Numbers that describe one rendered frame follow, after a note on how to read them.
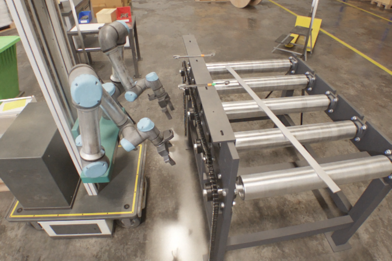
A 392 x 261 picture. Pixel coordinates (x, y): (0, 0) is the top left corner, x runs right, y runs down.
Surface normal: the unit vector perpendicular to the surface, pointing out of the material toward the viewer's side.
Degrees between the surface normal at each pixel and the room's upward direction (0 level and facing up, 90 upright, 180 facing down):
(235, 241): 0
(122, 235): 0
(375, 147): 90
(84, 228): 90
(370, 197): 90
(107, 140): 0
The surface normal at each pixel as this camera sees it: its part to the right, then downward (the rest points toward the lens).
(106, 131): 0.00, -0.79
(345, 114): -0.99, 0.09
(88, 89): 0.50, 0.41
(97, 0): 0.21, 0.59
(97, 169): 0.46, 0.64
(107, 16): -0.06, 0.61
